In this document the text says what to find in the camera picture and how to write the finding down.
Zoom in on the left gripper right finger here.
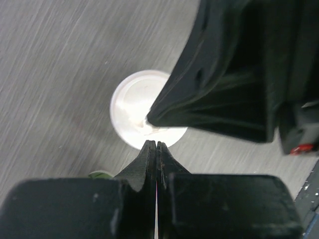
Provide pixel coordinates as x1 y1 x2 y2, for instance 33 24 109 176
157 142 304 239

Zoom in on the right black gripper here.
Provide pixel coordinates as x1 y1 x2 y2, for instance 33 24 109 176
278 100 319 156

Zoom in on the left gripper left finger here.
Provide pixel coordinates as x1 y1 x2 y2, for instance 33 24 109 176
0 141 157 239

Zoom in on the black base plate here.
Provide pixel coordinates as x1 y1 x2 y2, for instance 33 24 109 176
295 161 319 239

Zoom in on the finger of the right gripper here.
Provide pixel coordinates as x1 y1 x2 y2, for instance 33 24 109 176
147 0 319 143

